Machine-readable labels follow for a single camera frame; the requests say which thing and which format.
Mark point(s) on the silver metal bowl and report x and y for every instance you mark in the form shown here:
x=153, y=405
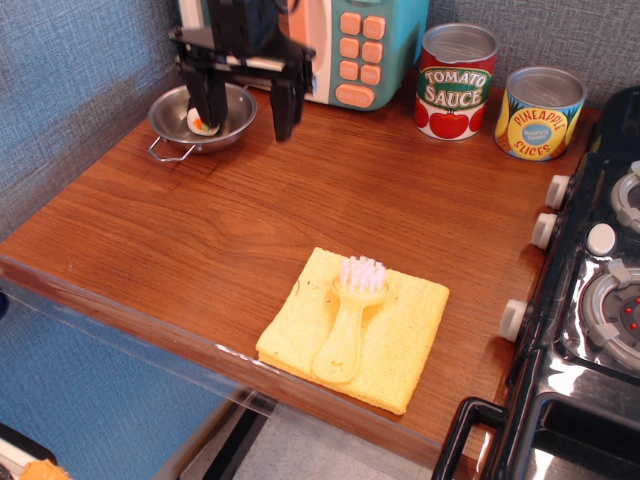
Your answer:
x=169, y=118

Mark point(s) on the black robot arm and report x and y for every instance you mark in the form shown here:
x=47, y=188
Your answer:
x=257, y=17

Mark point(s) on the teal toy microwave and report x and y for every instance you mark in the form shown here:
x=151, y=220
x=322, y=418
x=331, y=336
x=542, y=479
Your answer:
x=364, y=49

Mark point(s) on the small sushi roll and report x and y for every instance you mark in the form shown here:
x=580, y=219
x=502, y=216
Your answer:
x=198, y=126

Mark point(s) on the black toy stove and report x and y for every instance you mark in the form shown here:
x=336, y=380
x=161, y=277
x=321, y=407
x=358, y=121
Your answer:
x=572, y=409

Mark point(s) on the yellow folded cloth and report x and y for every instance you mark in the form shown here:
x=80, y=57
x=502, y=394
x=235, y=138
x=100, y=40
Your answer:
x=396, y=337

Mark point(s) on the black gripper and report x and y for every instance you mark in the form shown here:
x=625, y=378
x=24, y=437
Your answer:
x=234, y=54

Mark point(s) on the pineapple slices can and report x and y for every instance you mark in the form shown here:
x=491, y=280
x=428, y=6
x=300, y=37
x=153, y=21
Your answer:
x=539, y=112

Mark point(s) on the yellow dish brush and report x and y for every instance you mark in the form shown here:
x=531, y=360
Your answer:
x=361, y=284

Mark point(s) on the tomato sauce can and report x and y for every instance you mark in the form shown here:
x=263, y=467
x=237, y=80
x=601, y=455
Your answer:
x=455, y=74

